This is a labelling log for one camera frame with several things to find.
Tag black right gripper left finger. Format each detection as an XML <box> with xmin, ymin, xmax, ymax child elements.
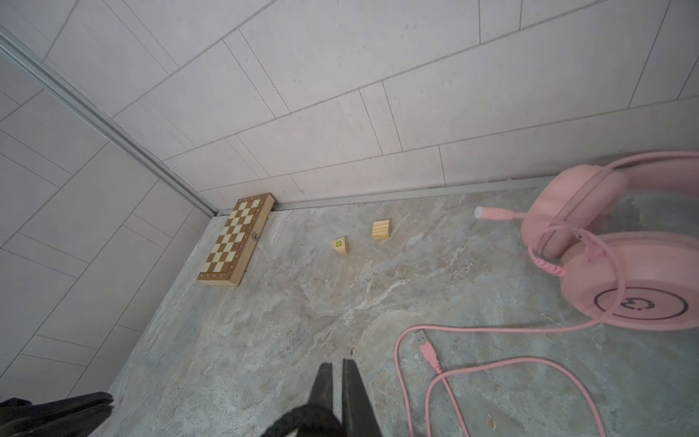
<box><xmin>308</xmin><ymin>362</ymin><xmax>333</xmax><ymax>415</ymax></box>

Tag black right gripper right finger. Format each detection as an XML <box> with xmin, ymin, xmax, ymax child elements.
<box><xmin>341</xmin><ymin>359</ymin><xmax>382</xmax><ymax>437</ymax></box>

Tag black red headphone cable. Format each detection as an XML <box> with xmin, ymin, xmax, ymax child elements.
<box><xmin>259</xmin><ymin>403</ymin><xmax>346</xmax><ymax>437</ymax></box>

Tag pink headphone cable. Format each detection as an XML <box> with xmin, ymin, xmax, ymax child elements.
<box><xmin>392</xmin><ymin>321</ymin><xmax>608</xmax><ymax>437</ymax></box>

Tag pink headphones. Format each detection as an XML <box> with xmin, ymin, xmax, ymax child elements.
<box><xmin>474</xmin><ymin>151</ymin><xmax>698</xmax><ymax>331</ymax></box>

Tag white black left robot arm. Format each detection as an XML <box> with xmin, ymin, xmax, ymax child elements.
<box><xmin>1</xmin><ymin>391</ymin><xmax>346</xmax><ymax>436</ymax></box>

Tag wooden block green mark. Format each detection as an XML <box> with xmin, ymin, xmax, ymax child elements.
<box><xmin>332</xmin><ymin>237</ymin><xmax>349</xmax><ymax>255</ymax></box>

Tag wooden chess board box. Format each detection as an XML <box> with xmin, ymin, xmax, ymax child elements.
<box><xmin>198</xmin><ymin>193</ymin><xmax>276</xmax><ymax>287</ymax></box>

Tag ridged wooden block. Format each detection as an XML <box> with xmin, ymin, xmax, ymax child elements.
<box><xmin>371</xmin><ymin>220</ymin><xmax>391</xmax><ymax>240</ymax></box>

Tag left metal corner post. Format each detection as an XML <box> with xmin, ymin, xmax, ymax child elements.
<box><xmin>1</xmin><ymin>27</ymin><xmax>220</xmax><ymax>217</ymax></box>

